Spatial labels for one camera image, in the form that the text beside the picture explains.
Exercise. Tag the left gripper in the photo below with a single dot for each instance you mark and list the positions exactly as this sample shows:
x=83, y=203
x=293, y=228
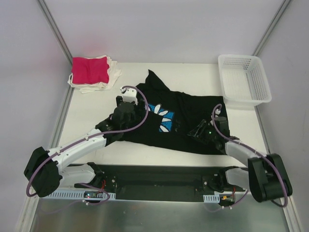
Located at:
x=139, y=111

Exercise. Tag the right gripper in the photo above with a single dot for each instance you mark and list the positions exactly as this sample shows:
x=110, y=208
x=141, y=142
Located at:
x=203, y=134

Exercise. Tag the black daisy print t-shirt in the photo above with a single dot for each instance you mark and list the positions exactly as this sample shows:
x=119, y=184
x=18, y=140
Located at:
x=172, y=116

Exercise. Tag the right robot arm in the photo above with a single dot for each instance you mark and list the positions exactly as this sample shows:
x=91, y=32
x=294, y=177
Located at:
x=264, y=175

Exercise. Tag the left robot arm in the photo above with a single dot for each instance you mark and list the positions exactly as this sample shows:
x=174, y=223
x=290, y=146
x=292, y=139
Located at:
x=47, y=170

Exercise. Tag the white folded t-shirt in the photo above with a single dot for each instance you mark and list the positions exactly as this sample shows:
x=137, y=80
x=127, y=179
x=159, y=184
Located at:
x=113, y=71

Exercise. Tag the pink folded t-shirt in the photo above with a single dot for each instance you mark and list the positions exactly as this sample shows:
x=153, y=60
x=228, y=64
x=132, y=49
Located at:
x=90, y=70

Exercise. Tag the white plastic basket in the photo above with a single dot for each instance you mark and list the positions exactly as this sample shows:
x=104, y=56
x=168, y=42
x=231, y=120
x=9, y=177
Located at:
x=243, y=81

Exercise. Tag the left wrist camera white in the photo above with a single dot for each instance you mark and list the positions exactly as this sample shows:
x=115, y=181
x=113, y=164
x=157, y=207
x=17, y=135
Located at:
x=129, y=94

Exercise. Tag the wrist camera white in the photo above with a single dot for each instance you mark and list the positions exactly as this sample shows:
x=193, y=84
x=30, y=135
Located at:
x=217, y=111
x=129, y=94

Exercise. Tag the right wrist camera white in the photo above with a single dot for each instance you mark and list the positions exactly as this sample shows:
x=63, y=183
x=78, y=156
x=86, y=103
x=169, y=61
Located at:
x=217, y=111

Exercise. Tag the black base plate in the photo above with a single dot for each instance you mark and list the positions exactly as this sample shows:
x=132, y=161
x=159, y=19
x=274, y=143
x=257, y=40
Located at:
x=155, y=183

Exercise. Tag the right white cable duct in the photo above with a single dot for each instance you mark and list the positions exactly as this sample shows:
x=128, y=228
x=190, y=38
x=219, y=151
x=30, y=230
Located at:
x=211, y=198

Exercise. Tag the white cable duct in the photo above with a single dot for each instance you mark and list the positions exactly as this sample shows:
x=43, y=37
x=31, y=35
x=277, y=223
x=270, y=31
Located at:
x=77, y=195
x=211, y=198

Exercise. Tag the left white cable duct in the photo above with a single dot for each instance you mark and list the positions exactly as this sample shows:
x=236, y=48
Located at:
x=77, y=195

